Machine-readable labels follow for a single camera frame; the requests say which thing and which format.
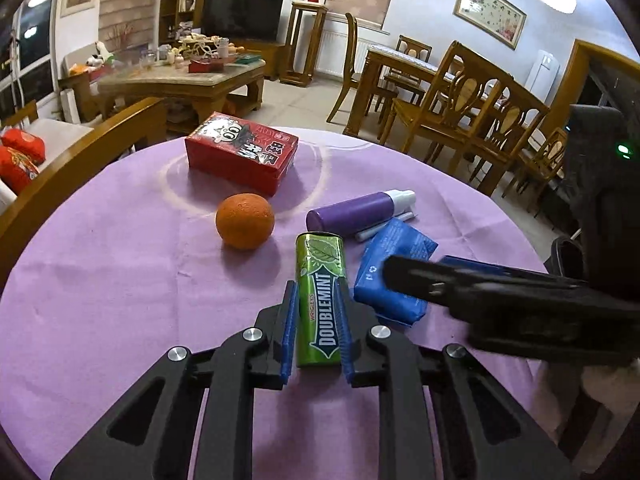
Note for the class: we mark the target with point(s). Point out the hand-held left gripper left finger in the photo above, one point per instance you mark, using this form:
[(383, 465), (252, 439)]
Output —
[(290, 330)]

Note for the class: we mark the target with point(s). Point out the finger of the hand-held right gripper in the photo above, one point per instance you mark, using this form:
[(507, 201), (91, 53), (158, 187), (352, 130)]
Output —
[(500, 305), (490, 265)]

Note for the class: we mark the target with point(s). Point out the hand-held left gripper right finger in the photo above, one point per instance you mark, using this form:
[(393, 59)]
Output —
[(345, 335)]

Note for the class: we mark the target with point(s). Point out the green chewing gum can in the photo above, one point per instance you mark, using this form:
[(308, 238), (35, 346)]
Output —
[(320, 285)]

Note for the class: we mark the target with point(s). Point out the blue tissue packet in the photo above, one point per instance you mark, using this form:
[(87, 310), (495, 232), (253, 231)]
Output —
[(395, 245)]

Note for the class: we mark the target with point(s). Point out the wooden dining chair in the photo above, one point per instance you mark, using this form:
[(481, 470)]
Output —
[(414, 49), (542, 160), (510, 130), (450, 105), (355, 70)]

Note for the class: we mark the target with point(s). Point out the white marker pen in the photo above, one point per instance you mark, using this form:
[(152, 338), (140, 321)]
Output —
[(380, 230)]

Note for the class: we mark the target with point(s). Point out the orange fruit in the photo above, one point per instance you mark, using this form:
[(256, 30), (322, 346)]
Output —
[(245, 221)]

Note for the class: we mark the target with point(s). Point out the purple bottle with white cap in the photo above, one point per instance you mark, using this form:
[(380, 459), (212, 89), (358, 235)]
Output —
[(350, 212)]

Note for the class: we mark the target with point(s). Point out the white tower appliance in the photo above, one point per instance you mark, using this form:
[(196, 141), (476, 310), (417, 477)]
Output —
[(542, 77)]

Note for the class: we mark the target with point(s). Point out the large red printed box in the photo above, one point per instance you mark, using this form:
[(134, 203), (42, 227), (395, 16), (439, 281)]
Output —
[(240, 155)]

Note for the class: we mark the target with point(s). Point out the wooden dining table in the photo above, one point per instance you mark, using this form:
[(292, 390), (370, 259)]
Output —
[(405, 67)]

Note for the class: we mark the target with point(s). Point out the framed flower picture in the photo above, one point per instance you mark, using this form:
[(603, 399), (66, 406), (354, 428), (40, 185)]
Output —
[(490, 12)]

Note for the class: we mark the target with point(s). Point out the white radiator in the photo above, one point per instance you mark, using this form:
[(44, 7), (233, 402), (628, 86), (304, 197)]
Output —
[(340, 52)]

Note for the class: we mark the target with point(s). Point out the wooden coffee table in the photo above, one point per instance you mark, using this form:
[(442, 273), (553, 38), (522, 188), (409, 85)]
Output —
[(200, 85)]

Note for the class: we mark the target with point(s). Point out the wooden sofa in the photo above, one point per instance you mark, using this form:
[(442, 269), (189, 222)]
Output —
[(85, 160)]

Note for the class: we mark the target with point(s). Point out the red tray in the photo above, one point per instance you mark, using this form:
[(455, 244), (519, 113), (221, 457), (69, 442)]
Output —
[(206, 65)]

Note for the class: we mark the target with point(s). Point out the wooden plant stand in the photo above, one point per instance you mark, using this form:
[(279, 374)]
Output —
[(302, 45)]

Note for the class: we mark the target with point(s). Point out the red printed cushion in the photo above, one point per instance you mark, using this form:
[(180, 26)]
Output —
[(15, 170), (22, 144)]

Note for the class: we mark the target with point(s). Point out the black flat television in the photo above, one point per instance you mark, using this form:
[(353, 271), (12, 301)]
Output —
[(242, 15)]

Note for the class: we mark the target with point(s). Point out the wooden armchair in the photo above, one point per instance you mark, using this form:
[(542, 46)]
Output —
[(80, 85)]

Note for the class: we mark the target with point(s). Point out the white plush dog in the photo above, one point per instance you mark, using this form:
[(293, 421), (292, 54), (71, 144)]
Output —
[(97, 57)]

